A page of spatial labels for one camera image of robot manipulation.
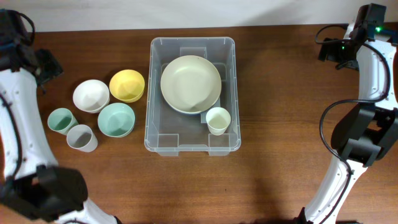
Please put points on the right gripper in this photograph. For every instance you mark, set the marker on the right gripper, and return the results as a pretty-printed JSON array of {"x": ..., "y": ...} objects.
[{"x": 331, "y": 55}]

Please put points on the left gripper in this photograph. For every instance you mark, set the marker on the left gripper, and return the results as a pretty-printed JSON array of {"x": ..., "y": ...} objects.
[{"x": 56, "y": 70}]

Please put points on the cream cup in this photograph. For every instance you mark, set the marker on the cream cup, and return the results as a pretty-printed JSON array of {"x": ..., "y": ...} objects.
[{"x": 218, "y": 119}]

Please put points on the cream bowl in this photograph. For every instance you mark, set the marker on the cream bowl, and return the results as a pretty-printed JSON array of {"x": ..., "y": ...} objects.
[
  {"x": 190, "y": 67},
  {"x": 191, "y": 95}
]

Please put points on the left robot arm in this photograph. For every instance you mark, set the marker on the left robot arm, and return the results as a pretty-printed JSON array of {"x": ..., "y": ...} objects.
[{"x": 35, "y": 185}]

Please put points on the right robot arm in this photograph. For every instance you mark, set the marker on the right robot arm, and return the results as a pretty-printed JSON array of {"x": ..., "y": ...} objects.
[{"x": 369, "y": 130}]

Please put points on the white small bowl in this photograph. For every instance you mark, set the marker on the white small bowl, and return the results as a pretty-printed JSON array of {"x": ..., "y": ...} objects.
[{"x": 91, "y": 96}]

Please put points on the mint green cup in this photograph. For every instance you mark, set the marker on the mint green cup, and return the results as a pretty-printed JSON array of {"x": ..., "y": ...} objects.
[{"x": 61, "y": 120}]

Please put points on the grey cup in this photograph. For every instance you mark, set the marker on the grey cup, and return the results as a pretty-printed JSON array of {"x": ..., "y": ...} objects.
[{"x": 82, "y": 138}]

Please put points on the yellow small bowl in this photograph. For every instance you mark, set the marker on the yellow small bowl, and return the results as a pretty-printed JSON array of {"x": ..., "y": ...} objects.
[{"x": 127, "y": 86}]

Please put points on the mint green small bowl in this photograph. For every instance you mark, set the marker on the mint green small bowl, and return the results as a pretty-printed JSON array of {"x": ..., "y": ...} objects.
[{"x": 116, "y": 120}]

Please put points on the clear plastic storage bin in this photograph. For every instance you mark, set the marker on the clear plastic storage bin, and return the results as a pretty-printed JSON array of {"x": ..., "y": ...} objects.
[{"x": 168, "y": 132}]

